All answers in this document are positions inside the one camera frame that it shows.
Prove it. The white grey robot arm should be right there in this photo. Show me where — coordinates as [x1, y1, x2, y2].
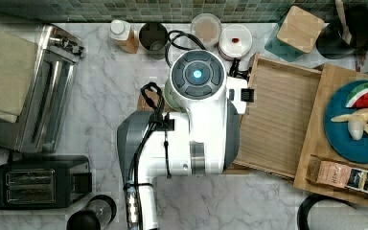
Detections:
[117, 50, 254, 230]

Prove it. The open wooden drawer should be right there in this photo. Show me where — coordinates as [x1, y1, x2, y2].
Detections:
[234, 53, 321, 178]

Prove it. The wooden drawer cabinet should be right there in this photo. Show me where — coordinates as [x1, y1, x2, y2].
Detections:
[294, 63, 368, 206]

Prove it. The dark grey tumbler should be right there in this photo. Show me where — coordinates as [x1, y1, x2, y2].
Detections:
[139, 22, 168, 59]

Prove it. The pink lidded sugar bowl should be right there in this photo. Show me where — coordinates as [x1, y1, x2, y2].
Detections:
[218, 24, 252, 60]

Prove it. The clear cereal jar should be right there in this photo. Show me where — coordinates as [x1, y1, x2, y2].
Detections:
[191, 13, 221, 50]

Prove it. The orange juice bottle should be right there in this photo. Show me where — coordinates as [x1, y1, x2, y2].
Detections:
[109, 19, 139, 54]

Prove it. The black french press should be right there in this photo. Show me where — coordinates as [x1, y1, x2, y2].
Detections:
[66, 195, 117, 230]

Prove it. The stainless steel toaster oven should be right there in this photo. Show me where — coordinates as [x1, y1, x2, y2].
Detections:
[0, 23, 84, 153]

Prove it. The teal canister wooden lid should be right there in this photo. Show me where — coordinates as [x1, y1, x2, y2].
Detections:
[264, 6, 325, 61]

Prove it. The wooden tea bag holder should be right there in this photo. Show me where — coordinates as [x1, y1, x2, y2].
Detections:
[306, 158, 368, 195]

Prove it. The black paper towel stand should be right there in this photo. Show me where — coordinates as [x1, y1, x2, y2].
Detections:
[297, 195, 360, 230]

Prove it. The black two-slot toaster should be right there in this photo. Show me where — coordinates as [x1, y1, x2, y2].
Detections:
[0, 155, 92, 210]

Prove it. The toy garlic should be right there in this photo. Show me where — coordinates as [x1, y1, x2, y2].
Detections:
[348, 119, 364, 141]

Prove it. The wooden spoon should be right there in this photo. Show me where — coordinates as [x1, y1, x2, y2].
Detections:
[334, 0, 352, 45]

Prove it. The toy banana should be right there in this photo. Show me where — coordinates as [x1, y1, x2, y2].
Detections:
[331, 108, 368, 134]

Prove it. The beige folded cloth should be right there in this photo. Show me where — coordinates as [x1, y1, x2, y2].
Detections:
[0, 31, 37, 123]

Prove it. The blue plate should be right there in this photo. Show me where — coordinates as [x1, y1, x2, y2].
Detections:
[323, 80, 368, 164]

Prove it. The black utensil holder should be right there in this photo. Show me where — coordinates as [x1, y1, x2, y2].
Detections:
[315, 4, 368, 60]

